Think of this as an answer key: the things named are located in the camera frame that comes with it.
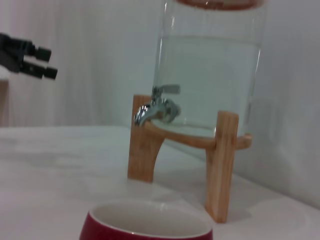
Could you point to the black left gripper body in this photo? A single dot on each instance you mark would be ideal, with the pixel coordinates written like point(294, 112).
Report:
point(8, 58)

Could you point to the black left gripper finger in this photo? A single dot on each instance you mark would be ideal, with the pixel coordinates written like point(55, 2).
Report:
point(45, 72)
point(41, 53)

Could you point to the red ceramic cup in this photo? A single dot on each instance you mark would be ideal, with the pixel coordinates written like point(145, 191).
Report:
point(100, 230)

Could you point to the chrome metal faucet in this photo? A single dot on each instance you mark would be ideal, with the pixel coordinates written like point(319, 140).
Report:
point(152, 110)

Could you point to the tan wooden board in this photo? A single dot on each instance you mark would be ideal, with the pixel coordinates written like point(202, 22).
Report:
point(3, 105)

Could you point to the clear glass water dispenser jar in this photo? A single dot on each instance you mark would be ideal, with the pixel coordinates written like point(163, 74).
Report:
point(210, 75)

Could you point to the light wooden dispenser stand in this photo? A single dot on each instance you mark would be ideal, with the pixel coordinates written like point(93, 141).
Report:
point(221, 162)

